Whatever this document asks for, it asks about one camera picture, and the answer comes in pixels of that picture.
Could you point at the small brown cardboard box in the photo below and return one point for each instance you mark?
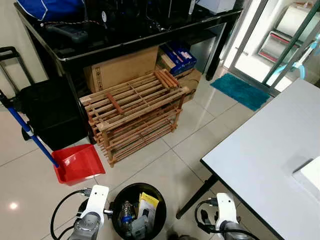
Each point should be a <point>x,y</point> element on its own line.
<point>192,82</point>

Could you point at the white foam tray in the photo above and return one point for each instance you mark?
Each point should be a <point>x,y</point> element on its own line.
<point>311,177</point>

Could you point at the glass sliding door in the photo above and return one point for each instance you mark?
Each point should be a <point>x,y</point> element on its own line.
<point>250,30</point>

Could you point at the large brown cardboard box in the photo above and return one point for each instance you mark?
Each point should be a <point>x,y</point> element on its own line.
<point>122,67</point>

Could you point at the white box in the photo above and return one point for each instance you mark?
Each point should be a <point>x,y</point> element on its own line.
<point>216,5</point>

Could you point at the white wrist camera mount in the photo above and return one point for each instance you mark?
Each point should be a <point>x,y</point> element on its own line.
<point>96,199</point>
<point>226,209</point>

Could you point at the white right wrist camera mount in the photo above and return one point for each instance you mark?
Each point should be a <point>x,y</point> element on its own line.
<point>226,209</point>

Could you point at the black table leg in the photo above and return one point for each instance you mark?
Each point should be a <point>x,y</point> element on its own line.
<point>197,196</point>

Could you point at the black round rubbish bin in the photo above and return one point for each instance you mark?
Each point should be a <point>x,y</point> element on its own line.
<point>159,220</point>

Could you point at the teal floor mat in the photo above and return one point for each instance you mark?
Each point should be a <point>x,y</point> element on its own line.
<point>240,91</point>

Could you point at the black desk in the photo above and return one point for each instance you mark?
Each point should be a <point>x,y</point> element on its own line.
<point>135,37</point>

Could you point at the clear plastic bottle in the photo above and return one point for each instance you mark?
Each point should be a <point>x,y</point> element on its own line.
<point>126,215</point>

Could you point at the blue printed box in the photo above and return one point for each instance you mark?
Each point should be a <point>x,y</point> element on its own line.
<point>179,57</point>

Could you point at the white appliance behind glass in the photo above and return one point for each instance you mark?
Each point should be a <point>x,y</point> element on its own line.
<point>287,30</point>

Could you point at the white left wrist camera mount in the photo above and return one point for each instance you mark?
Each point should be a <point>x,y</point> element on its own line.
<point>96,199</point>

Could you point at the black power strip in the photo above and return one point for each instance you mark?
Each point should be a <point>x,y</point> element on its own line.
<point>67,33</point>

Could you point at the yellow and white package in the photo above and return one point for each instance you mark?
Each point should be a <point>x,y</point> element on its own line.
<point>148,205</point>

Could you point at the black trolley bag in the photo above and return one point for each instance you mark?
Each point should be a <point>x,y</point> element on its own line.
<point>50,115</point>

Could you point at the blue fabric bag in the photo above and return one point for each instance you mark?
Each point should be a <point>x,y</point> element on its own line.
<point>50,7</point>

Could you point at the white table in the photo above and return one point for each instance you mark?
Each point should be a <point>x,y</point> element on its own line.
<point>265,150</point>

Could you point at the wooden shoe rack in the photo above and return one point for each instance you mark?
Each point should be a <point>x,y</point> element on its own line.
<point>132,107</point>

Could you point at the red dustpan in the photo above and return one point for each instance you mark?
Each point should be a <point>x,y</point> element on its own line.
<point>80,164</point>

